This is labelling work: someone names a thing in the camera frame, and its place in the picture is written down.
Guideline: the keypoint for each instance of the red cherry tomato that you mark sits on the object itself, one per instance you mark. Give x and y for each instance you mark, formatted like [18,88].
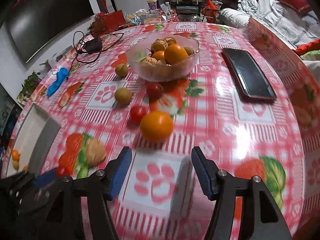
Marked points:
[62,171]
[154,90]
[137,113]

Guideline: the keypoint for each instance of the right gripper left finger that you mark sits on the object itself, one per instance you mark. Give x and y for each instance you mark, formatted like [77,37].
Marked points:
[101,187]

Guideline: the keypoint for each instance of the orange fruit in bowl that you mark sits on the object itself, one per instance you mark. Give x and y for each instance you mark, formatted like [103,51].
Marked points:
[175,53]

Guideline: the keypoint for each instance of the green potted plant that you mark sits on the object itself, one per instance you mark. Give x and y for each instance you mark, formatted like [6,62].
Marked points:
[28,87]

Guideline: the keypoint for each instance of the white rectangular tray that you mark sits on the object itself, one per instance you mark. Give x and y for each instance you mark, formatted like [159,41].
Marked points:
[34,140]

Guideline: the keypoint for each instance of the red gift box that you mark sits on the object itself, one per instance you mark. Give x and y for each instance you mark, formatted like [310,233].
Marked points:
[107,23]

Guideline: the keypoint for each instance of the mandarin in tray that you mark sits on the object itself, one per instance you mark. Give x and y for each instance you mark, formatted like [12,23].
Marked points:
[15,155]

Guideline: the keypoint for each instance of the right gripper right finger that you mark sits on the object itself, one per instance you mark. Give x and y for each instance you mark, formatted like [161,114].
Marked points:
[261,218]

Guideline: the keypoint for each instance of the green kiwi near bowl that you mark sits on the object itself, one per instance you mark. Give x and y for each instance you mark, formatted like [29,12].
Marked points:
[121,70]

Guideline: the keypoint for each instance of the small orange kumquat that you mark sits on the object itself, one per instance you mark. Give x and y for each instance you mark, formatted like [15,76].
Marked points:
[156,126]

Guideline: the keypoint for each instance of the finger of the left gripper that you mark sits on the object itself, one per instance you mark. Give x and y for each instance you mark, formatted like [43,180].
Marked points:
[49,215]
[25,185]

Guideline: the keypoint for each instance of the brown-green kiwi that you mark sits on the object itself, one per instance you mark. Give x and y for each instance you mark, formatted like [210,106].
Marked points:
[123,96]

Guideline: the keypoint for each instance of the walnut on table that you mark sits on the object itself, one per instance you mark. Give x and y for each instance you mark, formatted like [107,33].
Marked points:
[95,152]

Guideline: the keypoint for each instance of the black television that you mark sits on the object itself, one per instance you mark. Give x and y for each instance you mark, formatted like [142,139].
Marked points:
[32,24]

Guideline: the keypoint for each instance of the yellow-green kiwi in tray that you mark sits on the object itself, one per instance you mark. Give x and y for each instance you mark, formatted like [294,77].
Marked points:
[16,165]

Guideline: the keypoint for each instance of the white sofa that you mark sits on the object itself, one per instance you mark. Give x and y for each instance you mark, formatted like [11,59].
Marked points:
[293,28]

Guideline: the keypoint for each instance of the blue crumpled cloth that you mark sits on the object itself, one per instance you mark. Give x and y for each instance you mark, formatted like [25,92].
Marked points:
[61,75]

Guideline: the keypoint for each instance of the red embroidered cushion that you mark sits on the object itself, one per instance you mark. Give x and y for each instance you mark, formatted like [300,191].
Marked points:
[300,6]

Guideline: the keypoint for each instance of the black power adapter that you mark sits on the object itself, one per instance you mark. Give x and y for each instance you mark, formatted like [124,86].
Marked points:
[93,46]

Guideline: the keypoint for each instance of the clear glass fruit bowl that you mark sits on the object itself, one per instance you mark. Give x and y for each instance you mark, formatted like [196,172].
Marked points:
[146,58]

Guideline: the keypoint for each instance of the strawberry pattern tablecloth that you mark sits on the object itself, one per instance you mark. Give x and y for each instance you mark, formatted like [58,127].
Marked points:
[162,198]

